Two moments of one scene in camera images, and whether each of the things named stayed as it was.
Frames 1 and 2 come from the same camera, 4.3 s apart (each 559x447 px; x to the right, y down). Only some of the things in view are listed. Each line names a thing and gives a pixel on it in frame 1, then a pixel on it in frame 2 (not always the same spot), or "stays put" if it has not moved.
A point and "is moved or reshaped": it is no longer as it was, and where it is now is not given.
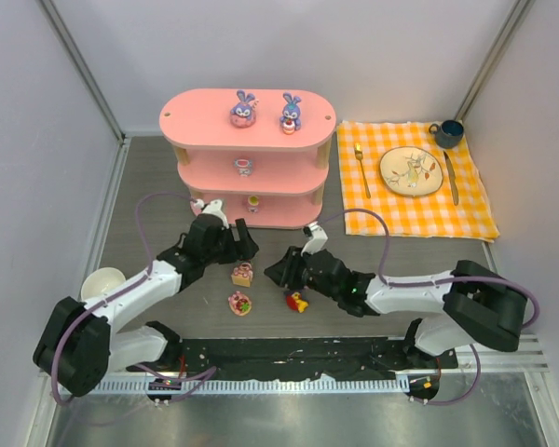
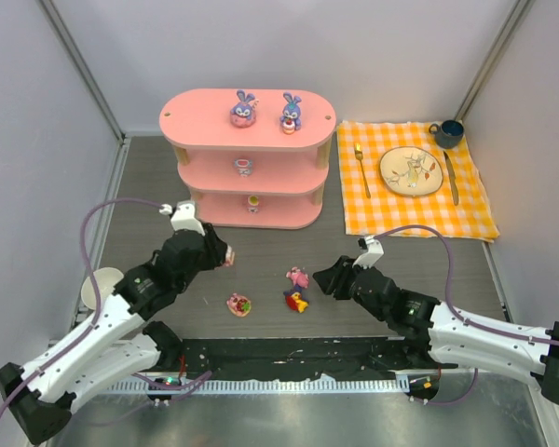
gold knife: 452,175 stays put
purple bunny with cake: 291,119 stays put
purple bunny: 242,114 stays put
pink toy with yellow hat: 252,200 stays put
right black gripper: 296,268 → 347,277
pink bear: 242,275 is moved or reshaped
